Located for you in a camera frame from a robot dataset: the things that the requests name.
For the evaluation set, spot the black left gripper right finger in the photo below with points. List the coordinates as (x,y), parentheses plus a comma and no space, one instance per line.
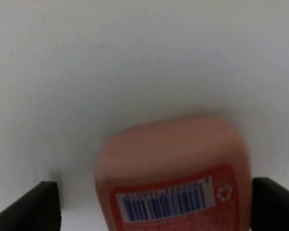
(270,206)

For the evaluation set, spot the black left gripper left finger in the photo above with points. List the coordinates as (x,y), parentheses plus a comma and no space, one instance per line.
(38,210)

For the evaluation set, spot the pink lotion bottle white cap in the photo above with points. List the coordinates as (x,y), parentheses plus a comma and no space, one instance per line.
(188,174)

